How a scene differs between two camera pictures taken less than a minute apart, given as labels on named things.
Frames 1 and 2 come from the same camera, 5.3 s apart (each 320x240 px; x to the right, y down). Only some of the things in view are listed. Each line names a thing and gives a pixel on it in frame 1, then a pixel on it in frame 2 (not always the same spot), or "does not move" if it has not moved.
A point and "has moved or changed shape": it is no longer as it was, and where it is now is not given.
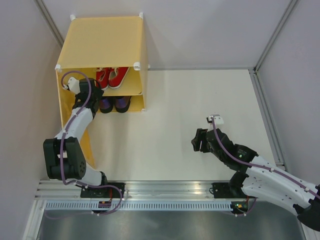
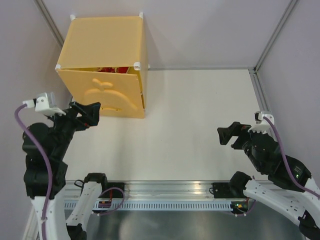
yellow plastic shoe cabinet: (110, 44) has moved or changed shape
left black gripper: (99, 92) → (93, 111)
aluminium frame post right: (264, 107) does not move
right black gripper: (200, 136) → (235, 129)
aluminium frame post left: (48, 21) does not move
